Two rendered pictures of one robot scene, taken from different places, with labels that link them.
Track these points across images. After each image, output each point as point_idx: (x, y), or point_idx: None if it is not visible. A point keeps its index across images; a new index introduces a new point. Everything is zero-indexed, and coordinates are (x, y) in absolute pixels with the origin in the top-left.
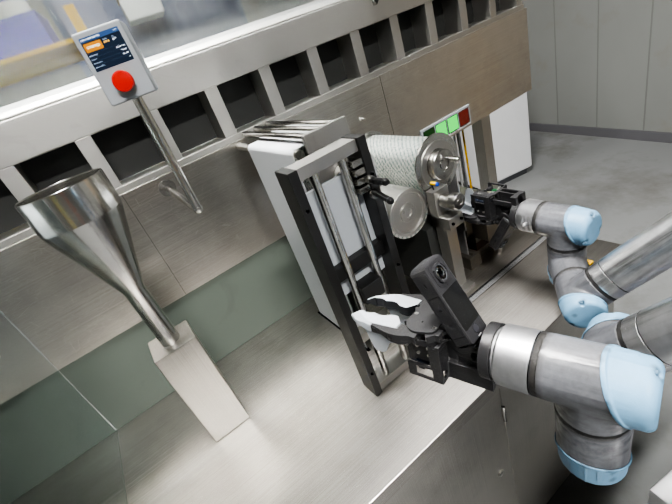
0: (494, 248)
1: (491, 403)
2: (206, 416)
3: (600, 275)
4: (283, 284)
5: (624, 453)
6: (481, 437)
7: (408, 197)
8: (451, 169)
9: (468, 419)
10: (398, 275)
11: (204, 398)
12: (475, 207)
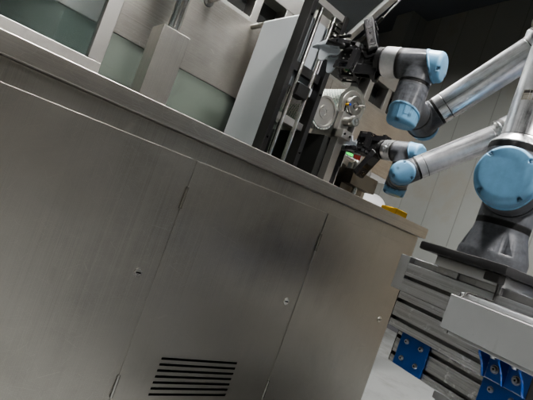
0: (356, 172)
1: (319, 217)
2: (147, 86)
3: (418, 155)
4: (204, 121)
5: (419, 99)
6: (299, 236)
7: (329, 104)
8: (357, 113)
9: (312, 186)
10: (316, 101)
11: (158, 75)
12: (358, 140)
